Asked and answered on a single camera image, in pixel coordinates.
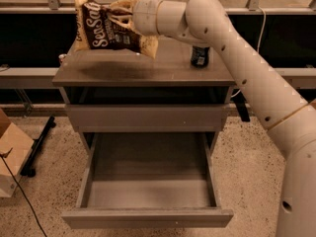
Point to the blue soda can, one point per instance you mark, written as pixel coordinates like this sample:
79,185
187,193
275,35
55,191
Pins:
200,56

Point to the grey drawer cabinet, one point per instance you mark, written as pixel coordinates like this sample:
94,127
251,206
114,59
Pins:
107,77

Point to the black stand leg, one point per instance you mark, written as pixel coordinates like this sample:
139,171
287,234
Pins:
28,169

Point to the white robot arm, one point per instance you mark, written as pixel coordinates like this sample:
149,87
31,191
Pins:
289,120

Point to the cardboard box on left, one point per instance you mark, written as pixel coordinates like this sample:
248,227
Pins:
16,146

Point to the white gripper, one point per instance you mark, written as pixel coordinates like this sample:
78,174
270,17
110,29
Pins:
144,13

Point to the closed grey top drawer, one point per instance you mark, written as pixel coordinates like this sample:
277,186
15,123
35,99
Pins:
147,118

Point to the open grey middle drawer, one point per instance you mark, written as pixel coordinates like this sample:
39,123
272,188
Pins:
149,180

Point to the black bracket behind cabinet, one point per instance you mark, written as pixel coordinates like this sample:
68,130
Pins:
242,110

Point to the brown sea salt chip bag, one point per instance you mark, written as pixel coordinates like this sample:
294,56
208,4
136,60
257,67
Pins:
95,30

